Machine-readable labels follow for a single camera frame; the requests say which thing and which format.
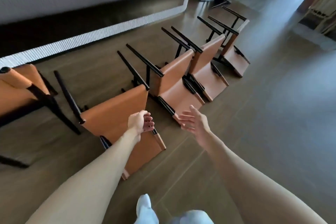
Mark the person's left forearm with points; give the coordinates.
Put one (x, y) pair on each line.
(92, 179)

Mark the beige wooden armchair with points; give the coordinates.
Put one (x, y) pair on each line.
(319, 13)

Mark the person's left hand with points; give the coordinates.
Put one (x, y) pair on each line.
(137, 121)

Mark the dark brown table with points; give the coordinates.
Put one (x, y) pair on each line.
(78, 24)

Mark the person's right hand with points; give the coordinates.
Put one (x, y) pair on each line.
(198, 124)

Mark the person's grey trousers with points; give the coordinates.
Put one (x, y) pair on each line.
(191, 218)

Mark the person's white left shoe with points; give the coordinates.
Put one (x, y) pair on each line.
(145, 210)

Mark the person's right forearm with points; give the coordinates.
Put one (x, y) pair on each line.
(249, 179)

